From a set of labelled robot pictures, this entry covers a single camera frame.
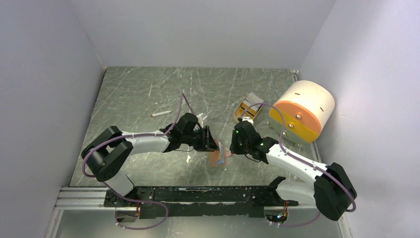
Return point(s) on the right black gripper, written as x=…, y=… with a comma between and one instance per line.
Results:
x=234, y=147

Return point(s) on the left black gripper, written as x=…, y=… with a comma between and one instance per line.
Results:
x=207, y=141

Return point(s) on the brown leather card holder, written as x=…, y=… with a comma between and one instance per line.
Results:
x=219, y=158

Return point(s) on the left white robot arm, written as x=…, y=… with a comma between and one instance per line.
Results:
x=106, y=155

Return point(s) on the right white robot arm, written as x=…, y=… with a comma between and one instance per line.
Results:
x=327, y=187

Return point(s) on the wooden tray with cards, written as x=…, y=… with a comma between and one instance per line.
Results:
x=251, y=101

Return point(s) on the white pen stick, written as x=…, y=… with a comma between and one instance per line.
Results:
x=161, y=113

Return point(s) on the white orange yellow cylinder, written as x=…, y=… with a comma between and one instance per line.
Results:
x=306, y=108

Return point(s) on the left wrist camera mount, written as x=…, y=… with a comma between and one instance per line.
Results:
x=201, y=118

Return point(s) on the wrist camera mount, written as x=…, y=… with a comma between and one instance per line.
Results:
x=201, y=118
x=248, y=119

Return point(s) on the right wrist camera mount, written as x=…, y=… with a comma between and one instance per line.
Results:
x=248, y=119

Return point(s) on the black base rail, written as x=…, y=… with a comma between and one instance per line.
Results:
x=153, y=202

